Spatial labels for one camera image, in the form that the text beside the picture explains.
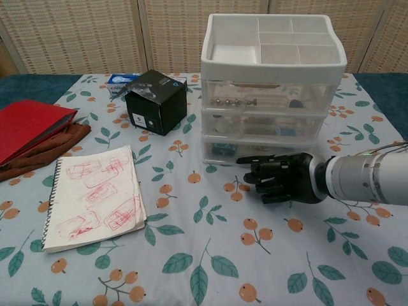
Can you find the blue white toothpaste box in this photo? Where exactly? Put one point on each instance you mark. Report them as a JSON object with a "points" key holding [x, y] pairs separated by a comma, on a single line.
{"points": [[117, 81]]}

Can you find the floral fruit print tablecloth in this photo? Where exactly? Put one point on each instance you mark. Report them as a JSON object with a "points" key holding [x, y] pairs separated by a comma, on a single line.
{"points": [[204, 255]]}

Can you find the green circuit board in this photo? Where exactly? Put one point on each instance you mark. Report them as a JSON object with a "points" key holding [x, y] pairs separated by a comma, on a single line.
{"points": [[223, 148]]}

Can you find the red spiral binder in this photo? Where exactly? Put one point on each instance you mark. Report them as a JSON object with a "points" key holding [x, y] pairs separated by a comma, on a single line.
{"points": [[28, 127]]}

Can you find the clear plastic bottom drawer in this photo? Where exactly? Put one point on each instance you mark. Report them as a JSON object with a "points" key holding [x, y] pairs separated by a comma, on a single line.
{"points": [[223, 150]]}

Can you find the clear plastic top drawer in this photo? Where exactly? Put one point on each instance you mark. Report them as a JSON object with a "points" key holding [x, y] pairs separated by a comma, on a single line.
{"points": [[274, 95]]}

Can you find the white plastic drawer organizer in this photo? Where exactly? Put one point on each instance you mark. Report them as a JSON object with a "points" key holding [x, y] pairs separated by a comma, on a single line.
{"points": [[271, 68]]}

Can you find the brown cloth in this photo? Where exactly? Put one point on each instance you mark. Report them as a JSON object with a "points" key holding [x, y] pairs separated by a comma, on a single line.
{"points": [[48, 150]]}

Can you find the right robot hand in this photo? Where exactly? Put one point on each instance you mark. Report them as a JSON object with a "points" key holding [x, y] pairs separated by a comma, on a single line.
{"points": [[290, 178]]}

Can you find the woven folding screen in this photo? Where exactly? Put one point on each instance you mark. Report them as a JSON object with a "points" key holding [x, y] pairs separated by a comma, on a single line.
{"points": [[79, 35]]}

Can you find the spiral notebook with red scribbles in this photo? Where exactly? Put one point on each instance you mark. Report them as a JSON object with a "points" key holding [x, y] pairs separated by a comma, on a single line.
{"points": [[95, 197]]}

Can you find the clear plastic middle drawer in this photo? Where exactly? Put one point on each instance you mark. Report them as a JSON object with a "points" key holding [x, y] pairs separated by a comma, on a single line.
{"points": [[271, 126]]}

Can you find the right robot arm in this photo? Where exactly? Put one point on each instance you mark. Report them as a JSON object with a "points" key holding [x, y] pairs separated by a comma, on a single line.
{"points": [[360, 178]]}

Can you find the clear plastic drawer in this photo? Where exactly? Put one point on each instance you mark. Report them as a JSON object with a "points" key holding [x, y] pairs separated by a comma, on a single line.
{"points": [[274, 95], [223, 150], [271, 126]]}

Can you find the black cube cardboard box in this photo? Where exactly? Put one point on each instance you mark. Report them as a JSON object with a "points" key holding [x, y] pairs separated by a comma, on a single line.
{"points": [[159, 105]]}

